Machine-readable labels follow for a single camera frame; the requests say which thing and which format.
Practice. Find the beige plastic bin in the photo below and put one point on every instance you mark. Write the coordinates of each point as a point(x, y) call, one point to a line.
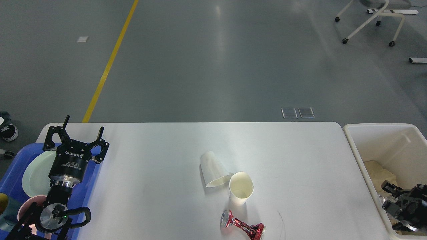
point(397, 147)

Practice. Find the crushed red can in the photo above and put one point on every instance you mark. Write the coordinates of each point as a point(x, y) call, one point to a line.
point(254, 232)

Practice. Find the light green plate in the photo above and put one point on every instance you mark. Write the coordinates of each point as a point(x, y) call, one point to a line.
point(35, 180)

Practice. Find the brown paper bag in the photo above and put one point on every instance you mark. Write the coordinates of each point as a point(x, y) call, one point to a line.
point(378, 175)

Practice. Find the white office chair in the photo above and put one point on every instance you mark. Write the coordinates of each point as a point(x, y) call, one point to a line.
point(380, 9)

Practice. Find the white chair base left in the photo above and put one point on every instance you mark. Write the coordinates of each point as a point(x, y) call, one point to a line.
point(7, 154)

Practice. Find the left floor outlet cover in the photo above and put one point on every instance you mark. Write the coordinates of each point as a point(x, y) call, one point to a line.
point(289, 113)

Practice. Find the person in jeans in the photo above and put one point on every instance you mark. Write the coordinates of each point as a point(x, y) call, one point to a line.
point(9, 131)

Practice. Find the floor outlet cover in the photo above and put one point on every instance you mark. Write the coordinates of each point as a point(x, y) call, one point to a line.
point(289, 113)
point(306, 112)

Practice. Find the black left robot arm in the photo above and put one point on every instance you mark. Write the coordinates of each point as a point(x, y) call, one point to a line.
point(53, 215)

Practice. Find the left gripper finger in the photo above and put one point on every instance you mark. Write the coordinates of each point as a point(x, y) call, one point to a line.
point(100, 157)
point(61, 132)

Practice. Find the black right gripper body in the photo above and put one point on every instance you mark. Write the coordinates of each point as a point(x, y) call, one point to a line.
point(412, 206)

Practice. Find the white paper cup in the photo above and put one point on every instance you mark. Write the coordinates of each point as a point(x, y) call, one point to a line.
point(241, 188)
point(213, 171)

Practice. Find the white table foot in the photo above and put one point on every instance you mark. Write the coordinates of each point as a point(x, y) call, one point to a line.
point(414, 60)

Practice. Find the pink mug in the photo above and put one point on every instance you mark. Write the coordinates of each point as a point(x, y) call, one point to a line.
point(39, 199)

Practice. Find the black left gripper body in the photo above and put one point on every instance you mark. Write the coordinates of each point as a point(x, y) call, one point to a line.
point(70, 162)

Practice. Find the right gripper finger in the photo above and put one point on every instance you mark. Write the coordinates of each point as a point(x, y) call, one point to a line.
point(395, 209)
point(394, 190)

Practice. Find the dark teal mug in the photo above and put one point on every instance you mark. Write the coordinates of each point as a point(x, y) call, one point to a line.
point(9, 208)

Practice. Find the right floor outlet cover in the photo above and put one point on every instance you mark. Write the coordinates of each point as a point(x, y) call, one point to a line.
point(306, 112)

